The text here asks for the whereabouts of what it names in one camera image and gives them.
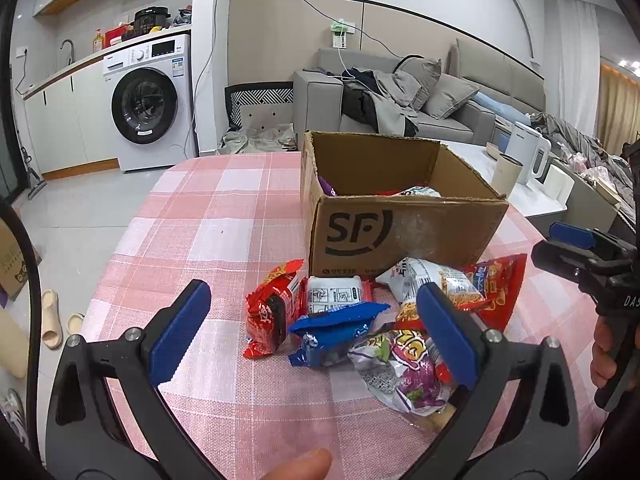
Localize white red snack packet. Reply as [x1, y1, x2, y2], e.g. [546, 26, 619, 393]
[306, 275, 373, 316]

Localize beige tumbler cup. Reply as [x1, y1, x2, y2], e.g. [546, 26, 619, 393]
[490, 153, 523, 196]

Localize white washing machine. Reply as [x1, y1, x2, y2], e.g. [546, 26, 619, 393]
[102, 34, 198, 172]

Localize person's right hand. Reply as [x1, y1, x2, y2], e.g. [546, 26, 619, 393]
[590, 316, 617, 388]

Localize white electric kettle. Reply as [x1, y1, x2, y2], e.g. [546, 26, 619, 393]
[506, 122, 551, 185]

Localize beige slipper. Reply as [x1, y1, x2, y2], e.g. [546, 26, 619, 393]
[41, 289, 63, 350]

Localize grey clothes pile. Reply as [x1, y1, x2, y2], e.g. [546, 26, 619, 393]
[341, 67, 422, 138]

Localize pink plaid tablecloth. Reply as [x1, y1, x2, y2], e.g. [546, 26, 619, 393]
[79, 152, 609, 480]

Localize white tissue roll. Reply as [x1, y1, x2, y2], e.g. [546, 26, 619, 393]
[542, 165, 575, 206]

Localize purple grape candy bag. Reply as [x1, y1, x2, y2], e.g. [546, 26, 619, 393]
[347, 330, 451, 417]

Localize cardboard box on floor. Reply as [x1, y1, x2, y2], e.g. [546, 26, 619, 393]
[0, 222, 28, 300]

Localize white marble coffee table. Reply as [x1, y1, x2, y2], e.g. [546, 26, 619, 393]
[442, 141, 566, 218]

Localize person's left hand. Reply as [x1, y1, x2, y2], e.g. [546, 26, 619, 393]
[262, 448, 333, 480]

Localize red orange chips bag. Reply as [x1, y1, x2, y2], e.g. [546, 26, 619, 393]
[463, 254, 527, 332]

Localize white fried noodle snack bag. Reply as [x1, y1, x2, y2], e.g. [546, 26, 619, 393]
[375, 257, 488, 330]

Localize blue cookie packet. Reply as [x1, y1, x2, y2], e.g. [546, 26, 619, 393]
[288, 302, 390, 368]

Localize brown cardboard SF box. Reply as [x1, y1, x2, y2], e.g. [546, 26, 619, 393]
[300, 131, 509, 278]

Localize black pressure cooker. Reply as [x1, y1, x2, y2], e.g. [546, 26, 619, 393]
[132, 6, 170, 36]

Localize grey cushion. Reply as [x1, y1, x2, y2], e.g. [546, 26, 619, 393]
[396, 56, 442, 110]
[422, 74, 480, 119]

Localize black patterned chair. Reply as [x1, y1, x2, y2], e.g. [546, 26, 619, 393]
[224, 81, 294, 130]

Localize red noodle packet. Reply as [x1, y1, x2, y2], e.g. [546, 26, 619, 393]
[243, 259, 307, 360]

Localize grey sofa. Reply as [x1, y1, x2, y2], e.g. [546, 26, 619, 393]
[293, 39, 546, 145]

